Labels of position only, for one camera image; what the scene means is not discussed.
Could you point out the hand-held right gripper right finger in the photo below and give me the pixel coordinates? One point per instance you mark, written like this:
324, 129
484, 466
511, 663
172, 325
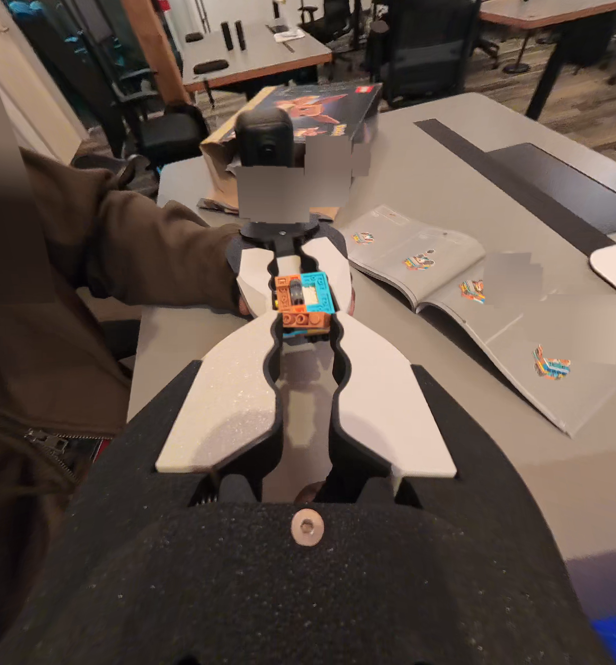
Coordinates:
391, 415

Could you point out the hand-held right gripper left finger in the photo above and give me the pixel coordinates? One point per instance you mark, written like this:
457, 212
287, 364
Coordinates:
219, 410

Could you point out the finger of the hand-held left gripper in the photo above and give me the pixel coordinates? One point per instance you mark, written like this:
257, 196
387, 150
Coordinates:
253, 280
336, 270

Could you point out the teal L-shaped brick plate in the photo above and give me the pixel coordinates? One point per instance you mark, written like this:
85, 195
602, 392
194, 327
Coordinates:
323, 299

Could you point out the multicoloured brick model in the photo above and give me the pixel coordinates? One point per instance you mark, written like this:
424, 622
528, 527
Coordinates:
302, 306

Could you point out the person's left forearm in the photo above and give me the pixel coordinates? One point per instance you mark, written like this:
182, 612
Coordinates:
162, 249

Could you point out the grey desk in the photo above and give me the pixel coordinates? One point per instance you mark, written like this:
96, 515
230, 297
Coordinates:
495, 493

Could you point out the wood-edged desk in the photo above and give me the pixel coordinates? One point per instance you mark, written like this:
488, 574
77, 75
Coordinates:
562, 13

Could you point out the person's left hand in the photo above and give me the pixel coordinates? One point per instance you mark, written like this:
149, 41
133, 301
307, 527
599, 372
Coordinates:
244, 306

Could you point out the dark printed toy box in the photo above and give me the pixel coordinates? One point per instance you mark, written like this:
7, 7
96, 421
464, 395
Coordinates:
318, 111

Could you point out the grey table with wood edge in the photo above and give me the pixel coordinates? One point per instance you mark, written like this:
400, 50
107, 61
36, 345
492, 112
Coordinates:
266, 57

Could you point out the black oblong device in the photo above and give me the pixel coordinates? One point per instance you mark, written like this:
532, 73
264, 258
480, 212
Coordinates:
210, 66
194, 37

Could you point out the black cylinder speaker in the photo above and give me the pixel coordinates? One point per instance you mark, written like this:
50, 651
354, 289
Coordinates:
241, 35
227, 36

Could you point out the grey instruction booklet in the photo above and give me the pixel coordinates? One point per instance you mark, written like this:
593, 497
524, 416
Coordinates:
546, 374

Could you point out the black mesh office chair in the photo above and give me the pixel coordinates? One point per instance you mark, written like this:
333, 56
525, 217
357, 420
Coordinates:
427, 52

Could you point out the person's brown jacket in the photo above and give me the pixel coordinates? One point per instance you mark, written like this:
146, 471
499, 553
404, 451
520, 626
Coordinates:
27, 363

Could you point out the wooden post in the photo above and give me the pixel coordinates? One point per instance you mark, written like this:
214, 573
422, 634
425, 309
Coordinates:
157, 47

